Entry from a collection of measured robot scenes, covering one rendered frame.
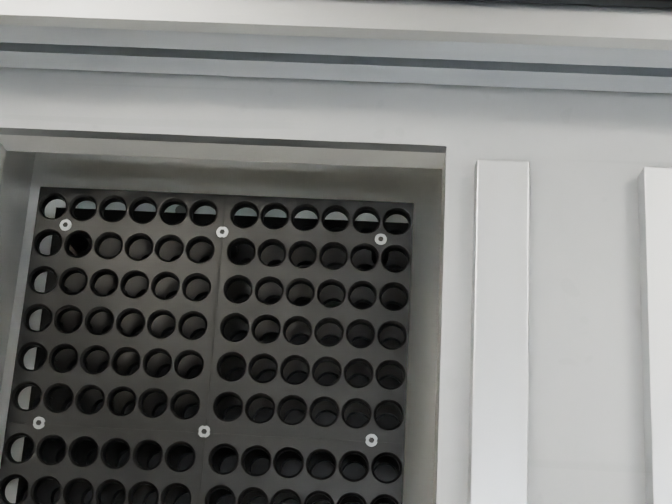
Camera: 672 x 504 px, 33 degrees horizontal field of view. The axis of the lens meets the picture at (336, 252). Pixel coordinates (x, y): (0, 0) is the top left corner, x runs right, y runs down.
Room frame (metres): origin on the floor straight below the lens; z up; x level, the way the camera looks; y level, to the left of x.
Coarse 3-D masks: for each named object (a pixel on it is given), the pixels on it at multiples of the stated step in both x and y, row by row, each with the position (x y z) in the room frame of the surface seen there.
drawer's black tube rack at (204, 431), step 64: (64, 256) 0.17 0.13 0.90; (128, 256) 0.16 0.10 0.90; (192, 256) 0.17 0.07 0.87; (256, 256) 0.16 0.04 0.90; (320, 256) 0.16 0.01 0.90; (384, 256) 0.16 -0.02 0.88; (64, 320) 0.14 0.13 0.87; (128, 320) 0.14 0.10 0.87; (192, 320) 0.14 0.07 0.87; (256, 320) 0.13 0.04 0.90; (320, 320) 0.13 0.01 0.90; (384, 320) 0.12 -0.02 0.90; (64, 384) 0.11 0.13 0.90; (128, 384) 0.10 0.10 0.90; (192, 384) 0.10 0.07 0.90; (256, 384) 0.10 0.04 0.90; (320, 384) 0.10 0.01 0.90; (384, 384) 0.10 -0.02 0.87; (64, 448) 0.08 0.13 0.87; (128, 448) 0.08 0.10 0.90; (192, 448) 0.07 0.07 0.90; (256, 448) 0.07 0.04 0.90; (320, 448) 0.07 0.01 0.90; (384, 448) 0.07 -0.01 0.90
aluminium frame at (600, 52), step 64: (0, 0) 0.25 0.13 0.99; (64, 0) 0.25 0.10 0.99; (128, 0) 0.24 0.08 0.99; (192, 0) 0.24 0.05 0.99; (256, 0) 0.24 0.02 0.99; (320, 0) 0.24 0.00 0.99; (384, 0) 0.23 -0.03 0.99; (448, 0) 0.23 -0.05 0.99; (512, 0) 0.23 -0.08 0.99; (576, 0) 0.22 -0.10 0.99; (640, 0) 0.22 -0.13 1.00; (0, 64) 0.24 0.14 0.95; (64, 64) 0.24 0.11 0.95; (128, 64) 0.23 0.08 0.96; (192, 64) 0.23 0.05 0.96; (256, 64) 0.23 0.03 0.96; (320, 64) 0.22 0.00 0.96; (384, 64) 0.22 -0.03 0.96; (448, 64) 0.22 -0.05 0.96; (512, 64) 0.21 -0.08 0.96; (576, 64) 0.21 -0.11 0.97; (640, 64) 0.20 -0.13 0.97
